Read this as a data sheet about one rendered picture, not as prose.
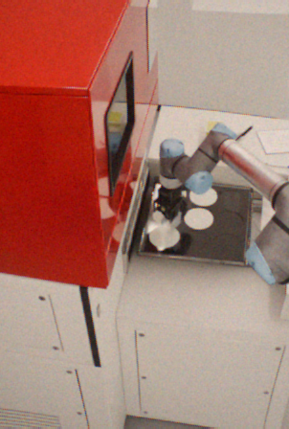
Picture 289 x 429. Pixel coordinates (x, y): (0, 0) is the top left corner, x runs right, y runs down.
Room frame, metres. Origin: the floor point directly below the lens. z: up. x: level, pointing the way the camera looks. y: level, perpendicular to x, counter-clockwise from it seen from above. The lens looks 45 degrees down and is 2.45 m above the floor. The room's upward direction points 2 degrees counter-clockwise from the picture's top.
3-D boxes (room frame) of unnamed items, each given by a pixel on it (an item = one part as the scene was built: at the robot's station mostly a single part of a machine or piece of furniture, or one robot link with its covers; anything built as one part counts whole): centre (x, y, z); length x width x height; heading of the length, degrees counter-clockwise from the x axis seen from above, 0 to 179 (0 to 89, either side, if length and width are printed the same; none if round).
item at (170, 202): (1.46, -0.09, 1.05); 0.09 x 0.08 x 0.12; 142
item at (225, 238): (1.51, -0.19, 0.90); 0.34 x 0.34 x 0.01; 79
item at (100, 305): (1.37, 0.07, 1.02); 0.82 x 0.03 x 0.40; 169
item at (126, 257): (1.54, 0.02, 0.89); 0.44 x 0.02 x 0.10; 169
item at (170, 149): (1.46, -0.10, 1.21); 0.09 x 0.08 x 0.11; 34
